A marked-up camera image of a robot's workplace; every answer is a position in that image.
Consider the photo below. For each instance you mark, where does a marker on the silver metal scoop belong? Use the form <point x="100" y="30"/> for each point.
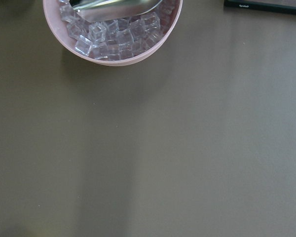
<point x="103" y="10"/>

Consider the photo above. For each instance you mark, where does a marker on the clear ice cubes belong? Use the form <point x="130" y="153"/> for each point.
<point x="117" y="39"/>

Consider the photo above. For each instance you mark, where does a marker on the pink bowl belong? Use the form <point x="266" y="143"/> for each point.
<point x="58" y="28"/>

